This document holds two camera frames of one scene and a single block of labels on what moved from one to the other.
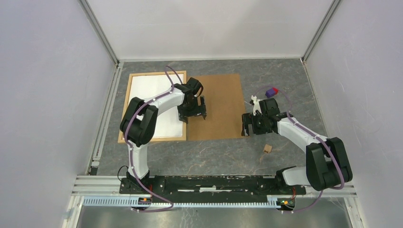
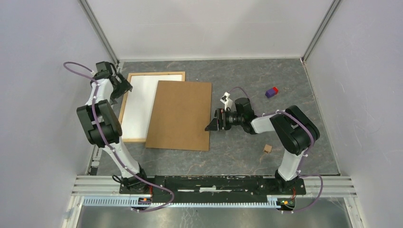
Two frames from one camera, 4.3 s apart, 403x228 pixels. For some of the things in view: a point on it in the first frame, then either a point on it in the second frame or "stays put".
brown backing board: (224, 109) → (180, 112)
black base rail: (178, 189) stays put
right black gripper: (246, 118) → (221, 114)
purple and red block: (272, 92) stays put
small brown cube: (267, 148) stays put
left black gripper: (183, 114) → (124, 87)
